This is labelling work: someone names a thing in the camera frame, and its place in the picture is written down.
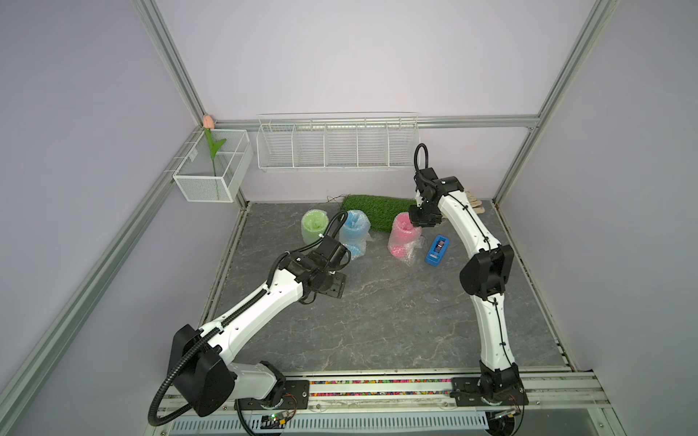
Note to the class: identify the white wire wall basket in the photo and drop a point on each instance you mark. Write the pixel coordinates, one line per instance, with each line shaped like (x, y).
(354, 141)

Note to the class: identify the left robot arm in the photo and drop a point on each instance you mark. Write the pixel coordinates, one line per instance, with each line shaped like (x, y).
(203, 373)

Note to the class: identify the white mesh corner basket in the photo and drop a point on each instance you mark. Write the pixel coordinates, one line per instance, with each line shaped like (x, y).
(194, 175)

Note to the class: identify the artificial tulip flower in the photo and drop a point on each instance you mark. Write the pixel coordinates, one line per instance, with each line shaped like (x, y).
(214, 145)

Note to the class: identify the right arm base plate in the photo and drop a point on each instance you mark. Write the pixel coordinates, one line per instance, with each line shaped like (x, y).
(473, 391)

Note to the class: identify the green plastic wine glass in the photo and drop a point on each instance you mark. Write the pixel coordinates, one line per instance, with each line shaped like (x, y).
(314, 224)

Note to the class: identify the beige work glove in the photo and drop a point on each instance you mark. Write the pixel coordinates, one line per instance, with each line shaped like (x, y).
(475, 204)

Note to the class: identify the aluminium front rail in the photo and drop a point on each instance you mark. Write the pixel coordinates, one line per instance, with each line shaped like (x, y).
(427, 390)

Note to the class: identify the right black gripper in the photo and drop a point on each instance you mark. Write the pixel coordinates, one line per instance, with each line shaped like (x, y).
(415, 220)

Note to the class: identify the pink plastic wine glass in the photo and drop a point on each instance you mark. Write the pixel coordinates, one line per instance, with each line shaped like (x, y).
(403, 236)

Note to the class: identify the green artificial grass mat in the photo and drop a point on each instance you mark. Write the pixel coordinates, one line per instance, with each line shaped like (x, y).
(380, 210)

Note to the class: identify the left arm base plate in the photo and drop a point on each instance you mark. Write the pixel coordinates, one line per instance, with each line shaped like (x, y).
(291, 395)

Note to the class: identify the white vent grille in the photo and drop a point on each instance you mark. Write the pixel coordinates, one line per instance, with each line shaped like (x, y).
(342, 423)

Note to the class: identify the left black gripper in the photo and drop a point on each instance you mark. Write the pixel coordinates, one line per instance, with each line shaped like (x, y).
(337, 287)

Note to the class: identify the bubble wrap sheet stack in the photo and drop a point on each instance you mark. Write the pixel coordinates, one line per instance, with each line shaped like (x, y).
(411, 259)

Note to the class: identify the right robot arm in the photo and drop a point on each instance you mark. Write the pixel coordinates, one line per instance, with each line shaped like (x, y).
(484, 276)

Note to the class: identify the blue tape dispenser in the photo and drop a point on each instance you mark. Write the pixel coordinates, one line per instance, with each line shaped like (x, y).
(437, 251)

